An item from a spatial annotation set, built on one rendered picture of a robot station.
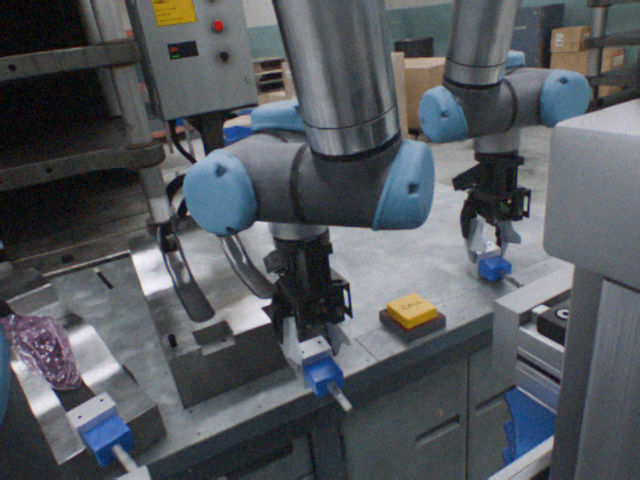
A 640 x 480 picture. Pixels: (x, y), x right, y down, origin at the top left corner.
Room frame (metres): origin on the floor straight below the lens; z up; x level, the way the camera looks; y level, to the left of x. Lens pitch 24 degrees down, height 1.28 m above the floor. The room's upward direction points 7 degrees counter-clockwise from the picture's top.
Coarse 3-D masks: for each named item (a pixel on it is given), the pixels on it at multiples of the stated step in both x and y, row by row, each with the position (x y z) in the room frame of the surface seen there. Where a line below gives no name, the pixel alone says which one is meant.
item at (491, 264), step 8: (488, 248) 0.81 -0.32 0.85; (496, 248) 0.80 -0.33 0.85; (480, 256) 0.79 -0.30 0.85; (488, 256) 0.80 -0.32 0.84; (496, 256) 0.80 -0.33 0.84; (472, 264) 0.81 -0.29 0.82; (480, 264) 0.79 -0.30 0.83; (488, 264) 0.77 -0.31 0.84; (496, 264) 0.77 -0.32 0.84; (504, 264) 0.76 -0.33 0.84; (472, 272) 0.81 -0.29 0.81; (480, 272) 0.79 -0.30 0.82; (488, 272) 0.76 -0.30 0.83; (496, 272) 0.76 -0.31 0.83; (504, 272) 0.75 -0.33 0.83; (512, 280) 0.72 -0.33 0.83
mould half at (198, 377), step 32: (256, 224) 0.91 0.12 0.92; (160, 256) 0.82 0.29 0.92; (192, 256) 0.82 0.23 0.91; (224, 256) 0.83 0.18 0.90; (256, 256) 0.83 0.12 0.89; (160, 288) 0.75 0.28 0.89; (224, 288) 0.73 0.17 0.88; (160, 320) 0.65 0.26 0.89; (192, 320) 0.63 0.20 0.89; (256, 320) 0.61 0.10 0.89; (192, 352) 0.56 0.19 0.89; (224, 352) 0.57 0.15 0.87; (256, 352) 0.59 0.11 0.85; (192, 384) 0.55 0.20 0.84; (224, 384) 0.57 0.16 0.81
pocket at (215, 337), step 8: (224, 320) 0.62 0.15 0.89; (208, 328) 0.61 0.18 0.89; (216, 328) 0.62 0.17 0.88; (224, 328) 0.62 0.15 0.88; (200, 336) 0.61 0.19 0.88; (208, 336) 0.61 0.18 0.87; (216, 336) 0.61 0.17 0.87; (224, 336) 0.62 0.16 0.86; (232, 336) 0.60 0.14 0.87; (200, 344) 0.60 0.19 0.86; (208, 344) 0.60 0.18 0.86; (216, 344) 0.60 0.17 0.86; (224, 344) 0.60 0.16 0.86; (232, 344) 0.58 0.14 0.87; (208, 352) 0.57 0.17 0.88
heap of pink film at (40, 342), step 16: (16, 320) 0.70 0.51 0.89; (32, 320) 0.62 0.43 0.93; (48, 320) 0.63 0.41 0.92; (16, 336) 0.62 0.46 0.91; (32, 336) 0.61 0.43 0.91; (48, 336) 0.61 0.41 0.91; (64, 336) 0.61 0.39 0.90; (16, 352) 0.59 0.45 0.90; (32, 352) 0.58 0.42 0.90; (48, 352) 0.58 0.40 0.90; (64, 352) 0.59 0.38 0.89; (32, 368) 0.57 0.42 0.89; (48, 368) 0.56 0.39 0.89; (64, 368) 0.56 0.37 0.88; (80, 368) 0.58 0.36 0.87; (48, 384) 0.55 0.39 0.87; (64, 384) 0.55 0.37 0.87
